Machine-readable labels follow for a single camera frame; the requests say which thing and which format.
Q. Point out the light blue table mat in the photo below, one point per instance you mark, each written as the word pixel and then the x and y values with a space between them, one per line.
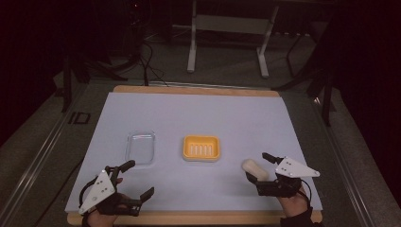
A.
pixel 201 113

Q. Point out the white soap bar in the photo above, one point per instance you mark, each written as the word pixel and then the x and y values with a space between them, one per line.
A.
pixel 254 169

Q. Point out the person's right hand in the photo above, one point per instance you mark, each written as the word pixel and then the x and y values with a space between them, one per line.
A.
pixel 294 205

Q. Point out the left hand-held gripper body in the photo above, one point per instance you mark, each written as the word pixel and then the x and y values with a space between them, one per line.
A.
pixel 101 187

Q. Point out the metal floor rail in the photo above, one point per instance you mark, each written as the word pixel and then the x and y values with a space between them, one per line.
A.
pixel 34 164
pixel 343 164

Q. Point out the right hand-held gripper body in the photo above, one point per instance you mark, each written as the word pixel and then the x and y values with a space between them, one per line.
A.
pixel 294 168

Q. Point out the white metal desk frame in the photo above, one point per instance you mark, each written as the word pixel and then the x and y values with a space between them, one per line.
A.
pixel 231 24

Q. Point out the person's left hand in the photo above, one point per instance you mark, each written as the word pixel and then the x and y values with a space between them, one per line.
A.
pixel 101 220

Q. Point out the clear plastic dish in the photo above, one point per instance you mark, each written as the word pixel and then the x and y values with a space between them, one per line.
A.
pixel 140 148

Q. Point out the black metal stand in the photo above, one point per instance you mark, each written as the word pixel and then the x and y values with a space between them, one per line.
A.
pixel 66 82
pixel 327 94

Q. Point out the yellow soap dish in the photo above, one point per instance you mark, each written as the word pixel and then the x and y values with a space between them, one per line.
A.
pixel 201 148

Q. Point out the wooden table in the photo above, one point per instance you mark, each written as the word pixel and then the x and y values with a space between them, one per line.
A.
pixel 195 90

